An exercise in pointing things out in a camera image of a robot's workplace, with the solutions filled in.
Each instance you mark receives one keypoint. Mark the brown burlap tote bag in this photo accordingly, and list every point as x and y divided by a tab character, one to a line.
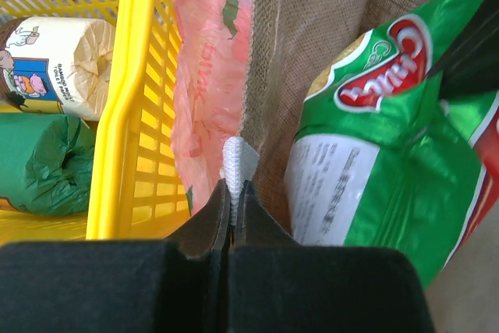
292	43

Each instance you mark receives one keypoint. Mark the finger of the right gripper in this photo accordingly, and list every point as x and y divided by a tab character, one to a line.
469	66

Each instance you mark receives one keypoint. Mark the pink plastic grocery bag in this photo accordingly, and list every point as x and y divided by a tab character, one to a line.
208	89

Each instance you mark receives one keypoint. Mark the large yellow shopping basket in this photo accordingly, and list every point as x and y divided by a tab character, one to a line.
135	190

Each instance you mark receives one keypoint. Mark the green toilet paper roll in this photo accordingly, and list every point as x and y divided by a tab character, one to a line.
46	163

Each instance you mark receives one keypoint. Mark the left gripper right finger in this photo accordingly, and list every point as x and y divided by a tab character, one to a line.
278	285

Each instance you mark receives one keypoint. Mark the green Chuba chips bag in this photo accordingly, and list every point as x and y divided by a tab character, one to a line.
375	160

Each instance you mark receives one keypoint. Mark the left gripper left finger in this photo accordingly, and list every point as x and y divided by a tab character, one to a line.
175	284

